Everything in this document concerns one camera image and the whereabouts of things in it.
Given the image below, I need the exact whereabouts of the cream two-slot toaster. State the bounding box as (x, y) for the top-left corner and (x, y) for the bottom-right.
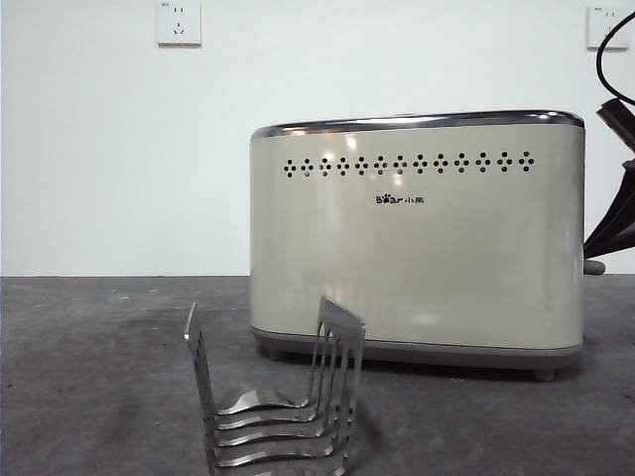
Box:
(247, 107), (587, 383)

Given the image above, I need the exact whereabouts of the white wall socket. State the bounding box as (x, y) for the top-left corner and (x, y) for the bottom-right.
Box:
(586, 5), (630, 52)
(157, 0), (203, 49)

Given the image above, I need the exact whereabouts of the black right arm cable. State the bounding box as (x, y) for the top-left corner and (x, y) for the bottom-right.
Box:
(596, 8), (635, 108)

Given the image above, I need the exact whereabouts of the stainless steel bread rack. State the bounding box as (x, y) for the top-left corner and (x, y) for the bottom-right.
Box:
(183, 295), (367, 476)

